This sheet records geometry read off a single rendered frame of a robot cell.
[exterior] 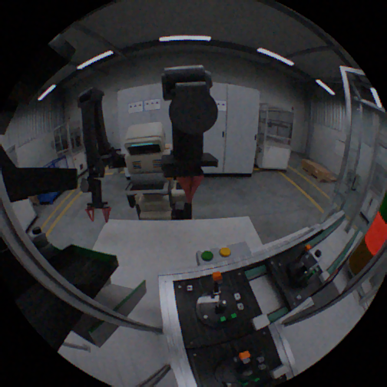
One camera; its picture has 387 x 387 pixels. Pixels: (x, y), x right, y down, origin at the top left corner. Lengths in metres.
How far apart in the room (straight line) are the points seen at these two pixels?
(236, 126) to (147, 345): 3.38
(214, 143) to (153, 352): 3.24
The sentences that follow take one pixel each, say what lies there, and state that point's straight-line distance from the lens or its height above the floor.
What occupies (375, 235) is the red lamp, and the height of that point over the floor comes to 1.33.
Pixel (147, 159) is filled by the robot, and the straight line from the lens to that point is 0.81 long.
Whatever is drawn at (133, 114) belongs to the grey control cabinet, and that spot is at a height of 1.60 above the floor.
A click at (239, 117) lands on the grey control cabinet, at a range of 3.27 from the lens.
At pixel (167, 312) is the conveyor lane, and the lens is 0.46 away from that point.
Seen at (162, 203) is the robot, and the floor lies 0.88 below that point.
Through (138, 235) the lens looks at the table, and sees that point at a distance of 0.78.
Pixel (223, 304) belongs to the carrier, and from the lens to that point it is 0.37.
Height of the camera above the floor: 1.40
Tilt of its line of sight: 31 degrees down
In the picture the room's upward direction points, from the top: straight up
